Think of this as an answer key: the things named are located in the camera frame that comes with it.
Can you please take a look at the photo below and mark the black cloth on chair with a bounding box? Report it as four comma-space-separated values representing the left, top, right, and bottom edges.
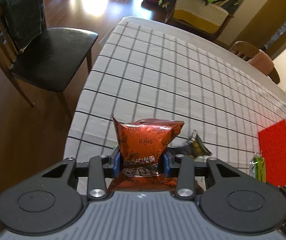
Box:
0, 0, 45, 52

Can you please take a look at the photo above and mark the wooden chair with pink cloth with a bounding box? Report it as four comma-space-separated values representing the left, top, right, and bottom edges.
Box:
229, 41, 280, 85

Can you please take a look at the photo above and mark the green small snack packet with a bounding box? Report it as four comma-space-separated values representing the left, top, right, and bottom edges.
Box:
249, 153, 266, 183

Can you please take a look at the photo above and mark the orange Oreo snack bag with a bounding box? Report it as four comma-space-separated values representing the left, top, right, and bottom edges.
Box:
108, 116, 184, 192

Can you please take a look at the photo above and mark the checkered white tablecloth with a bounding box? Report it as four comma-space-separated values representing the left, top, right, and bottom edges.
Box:
64, 17, 286, 173

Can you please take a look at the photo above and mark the red cardboard box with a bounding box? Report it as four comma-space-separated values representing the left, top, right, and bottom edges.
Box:
258, 119, 286, 186

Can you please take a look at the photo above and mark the black snack packet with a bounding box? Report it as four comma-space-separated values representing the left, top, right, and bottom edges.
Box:
168, 130, 212, 159

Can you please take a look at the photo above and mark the sofa with cream cover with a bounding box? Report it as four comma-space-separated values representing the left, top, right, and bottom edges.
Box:
165, 0, 232, 41

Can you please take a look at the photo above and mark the black seat wooden chair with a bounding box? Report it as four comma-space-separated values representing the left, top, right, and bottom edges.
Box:
0, 7, 98, 118

